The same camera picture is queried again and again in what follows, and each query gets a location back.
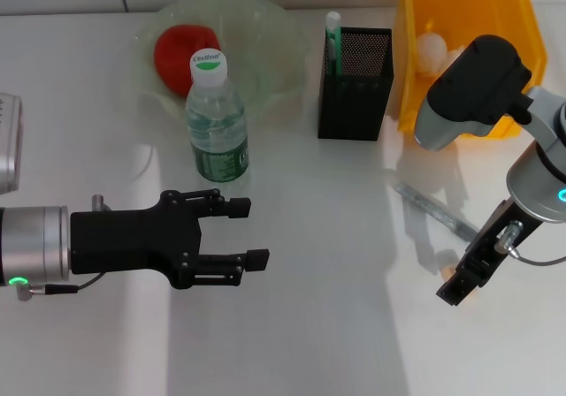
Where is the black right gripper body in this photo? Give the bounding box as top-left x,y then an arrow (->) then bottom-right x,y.
478,199 -> 545,261

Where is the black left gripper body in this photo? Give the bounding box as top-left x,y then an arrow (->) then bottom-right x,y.
69,189 -> 203,291

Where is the orange eraser white end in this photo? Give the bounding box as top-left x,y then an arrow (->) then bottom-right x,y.
438,263 -> 479,300

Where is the clear water bottle green label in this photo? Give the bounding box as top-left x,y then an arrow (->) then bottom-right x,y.
184,49 -> 251,184

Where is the red-orange fruit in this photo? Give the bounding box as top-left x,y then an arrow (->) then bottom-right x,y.
153,23 -> 221,100

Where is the green utility knife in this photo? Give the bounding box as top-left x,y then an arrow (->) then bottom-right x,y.
325,11 -> 342,77

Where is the white paper ball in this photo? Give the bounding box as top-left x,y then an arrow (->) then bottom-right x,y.
415,32 -> 462,76

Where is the pale green glass fruit bowl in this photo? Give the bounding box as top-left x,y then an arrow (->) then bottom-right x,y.
132,0 -> 307,126

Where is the black mesh pen holder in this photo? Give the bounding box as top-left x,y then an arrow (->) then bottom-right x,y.
317,26 -> 394,141

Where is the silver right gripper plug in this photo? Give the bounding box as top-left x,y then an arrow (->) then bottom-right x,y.
493,220 -> 524,260

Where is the silver staples strip clear wrapper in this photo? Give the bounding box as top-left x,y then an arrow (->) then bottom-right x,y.
394,182 -> 481,242

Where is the yellow plastic bin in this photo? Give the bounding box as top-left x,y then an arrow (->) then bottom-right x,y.
395,0 -> 549,140

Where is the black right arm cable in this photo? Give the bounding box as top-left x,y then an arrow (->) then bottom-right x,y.
508,245 -> 566,268

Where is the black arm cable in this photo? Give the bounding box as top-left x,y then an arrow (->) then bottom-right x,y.
508,245 -> 566,268
15,274 -> 105,302

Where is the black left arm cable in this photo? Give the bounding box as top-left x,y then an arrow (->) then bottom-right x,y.
15,274 -> 105,302

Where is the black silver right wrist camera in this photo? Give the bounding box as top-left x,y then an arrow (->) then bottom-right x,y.
413,34 -> 534,152

